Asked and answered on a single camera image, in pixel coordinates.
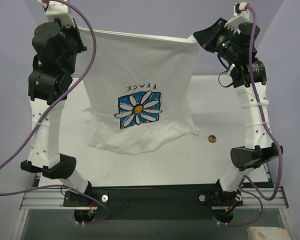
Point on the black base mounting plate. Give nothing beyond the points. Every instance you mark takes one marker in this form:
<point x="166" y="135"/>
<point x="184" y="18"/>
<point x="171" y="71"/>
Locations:
<point x="159" y="202"/>

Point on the beige foam block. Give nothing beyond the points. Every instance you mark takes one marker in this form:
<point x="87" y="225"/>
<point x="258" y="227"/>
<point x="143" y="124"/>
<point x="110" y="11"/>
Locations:
<point x="267" y="233"/>

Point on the aluminium front rail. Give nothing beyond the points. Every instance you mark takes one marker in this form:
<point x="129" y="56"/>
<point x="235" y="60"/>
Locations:
<point x="43" y="199"/>

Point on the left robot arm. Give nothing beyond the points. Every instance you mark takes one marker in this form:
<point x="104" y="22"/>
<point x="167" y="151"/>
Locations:
<point x="56" y="49"/>

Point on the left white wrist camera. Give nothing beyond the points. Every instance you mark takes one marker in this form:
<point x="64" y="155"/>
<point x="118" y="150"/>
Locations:
<point x="56" y="10"/>

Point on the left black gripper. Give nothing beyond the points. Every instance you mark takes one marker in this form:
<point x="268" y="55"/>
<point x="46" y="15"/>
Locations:
<point x="78" y="40"/>

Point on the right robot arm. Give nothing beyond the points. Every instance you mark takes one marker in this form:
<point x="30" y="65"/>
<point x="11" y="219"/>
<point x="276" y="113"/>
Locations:
<point x="236" y="45"/>

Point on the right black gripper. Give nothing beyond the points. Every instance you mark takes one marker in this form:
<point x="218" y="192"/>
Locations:
<point x="206" y="36"/>

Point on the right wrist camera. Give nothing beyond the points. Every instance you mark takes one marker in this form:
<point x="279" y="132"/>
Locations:
<point x="241" y="15"/>

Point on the white t-shirt with flower print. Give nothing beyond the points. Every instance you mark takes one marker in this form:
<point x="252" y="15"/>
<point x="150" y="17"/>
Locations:
<point x="137" y="89"/>

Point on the round orange blue brooch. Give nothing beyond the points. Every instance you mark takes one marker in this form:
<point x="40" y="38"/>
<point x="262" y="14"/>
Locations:
<point x="212" y="139"/>

